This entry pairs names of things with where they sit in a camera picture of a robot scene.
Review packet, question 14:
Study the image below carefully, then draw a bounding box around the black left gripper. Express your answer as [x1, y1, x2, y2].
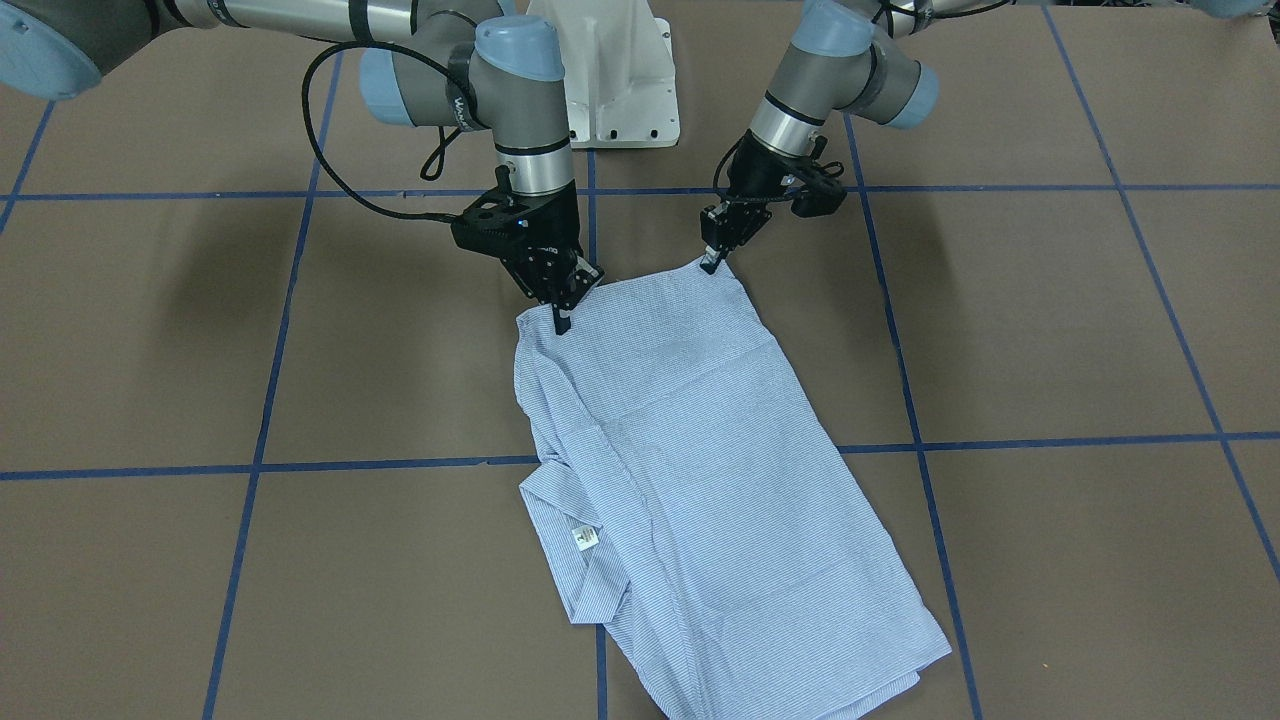
[700, 131, 847, 275]

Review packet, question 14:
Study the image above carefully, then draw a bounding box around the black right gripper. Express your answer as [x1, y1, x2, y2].
[451, 181, 603, 336]

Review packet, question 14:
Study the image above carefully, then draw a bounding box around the blue striped button shirt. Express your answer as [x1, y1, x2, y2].
[515, 263, 951, 719]

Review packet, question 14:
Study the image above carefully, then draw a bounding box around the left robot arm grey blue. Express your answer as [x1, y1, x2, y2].
[700, 1, 940, 274]

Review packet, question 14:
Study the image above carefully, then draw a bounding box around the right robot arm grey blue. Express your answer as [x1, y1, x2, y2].
[3, 1, 602, 334]

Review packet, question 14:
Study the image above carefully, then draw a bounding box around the brown table mat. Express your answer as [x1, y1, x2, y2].
[3, 3, 1279, 719]

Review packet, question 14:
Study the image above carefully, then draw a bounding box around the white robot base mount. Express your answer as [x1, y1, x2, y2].
[527, 1, 682, 151]

